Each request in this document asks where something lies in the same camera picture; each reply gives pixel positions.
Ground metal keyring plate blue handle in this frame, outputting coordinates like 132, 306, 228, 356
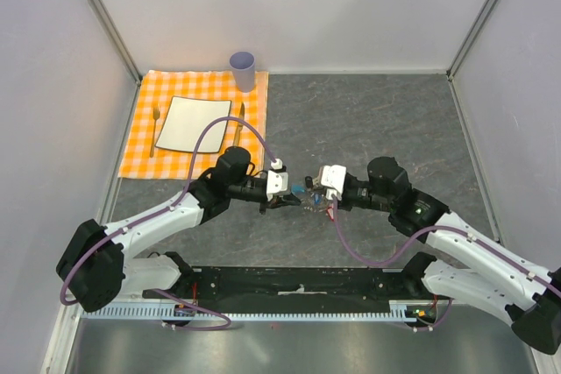
291, 184, 329, 213

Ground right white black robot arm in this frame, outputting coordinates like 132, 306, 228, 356
320, 157, 560, 355

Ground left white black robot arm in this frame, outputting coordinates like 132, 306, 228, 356
56, 146, 301, 313

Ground red key tag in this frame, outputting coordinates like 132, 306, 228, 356
326, 208, 335, 222

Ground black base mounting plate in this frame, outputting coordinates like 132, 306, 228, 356
167, 266, 433, 312

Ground gold knife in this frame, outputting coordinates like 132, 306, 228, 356
232, 102, 245, 146

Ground white square plate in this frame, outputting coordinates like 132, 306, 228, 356
155, 96, 231, 153

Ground orange checkered cloth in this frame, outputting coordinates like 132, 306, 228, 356
118, 70, 272, 180

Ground lavender plastic cup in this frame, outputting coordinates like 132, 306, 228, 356
229, 52, 255, 93

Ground gold fork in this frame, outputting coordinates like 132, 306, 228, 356
149, 104, 160, 158

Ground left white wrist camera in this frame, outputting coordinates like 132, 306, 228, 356
266, 170, 289, 199

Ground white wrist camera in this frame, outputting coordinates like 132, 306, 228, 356
319, 165, 347, 200
266, 170, 289, 199

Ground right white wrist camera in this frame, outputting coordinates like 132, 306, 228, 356
319, 165, 347, 200

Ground slotted cable duct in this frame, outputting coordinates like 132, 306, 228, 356
81, 300, 416, 322

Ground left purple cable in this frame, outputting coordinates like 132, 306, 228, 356
59, 116, 286, 331

